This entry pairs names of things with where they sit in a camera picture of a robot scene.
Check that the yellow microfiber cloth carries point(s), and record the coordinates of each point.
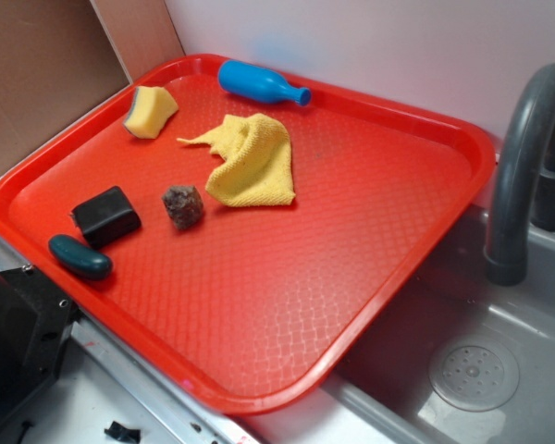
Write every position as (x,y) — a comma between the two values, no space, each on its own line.
(257,161)

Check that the yellow green sponge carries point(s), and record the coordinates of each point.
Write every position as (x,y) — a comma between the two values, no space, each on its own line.
(150,110)

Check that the blue plastic bottle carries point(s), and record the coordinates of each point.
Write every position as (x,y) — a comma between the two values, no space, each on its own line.
(260,84)

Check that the dark teal oblong object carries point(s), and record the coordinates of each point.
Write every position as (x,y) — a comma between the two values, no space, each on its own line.
(79,259)

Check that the black tape scrap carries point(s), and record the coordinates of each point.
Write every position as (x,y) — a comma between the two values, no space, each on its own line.
(123,434)

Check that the grey curved faucet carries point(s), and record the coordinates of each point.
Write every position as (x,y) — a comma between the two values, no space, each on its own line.
(524,192)

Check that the black rectangular block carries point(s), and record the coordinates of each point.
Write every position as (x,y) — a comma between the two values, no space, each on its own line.
(106,217)

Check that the brown cardboard panel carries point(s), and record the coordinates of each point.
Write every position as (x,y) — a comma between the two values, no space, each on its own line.
(61,59)

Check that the red plastic tray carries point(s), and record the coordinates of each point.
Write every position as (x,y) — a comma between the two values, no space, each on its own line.
(252,307)

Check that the brown rough rock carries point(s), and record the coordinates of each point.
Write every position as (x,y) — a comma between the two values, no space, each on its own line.
(184,205)

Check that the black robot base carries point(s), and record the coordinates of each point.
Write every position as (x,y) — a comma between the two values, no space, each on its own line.
(35,320)

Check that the grey plastic sink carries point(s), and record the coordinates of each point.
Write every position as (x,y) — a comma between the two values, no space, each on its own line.
(452,359)

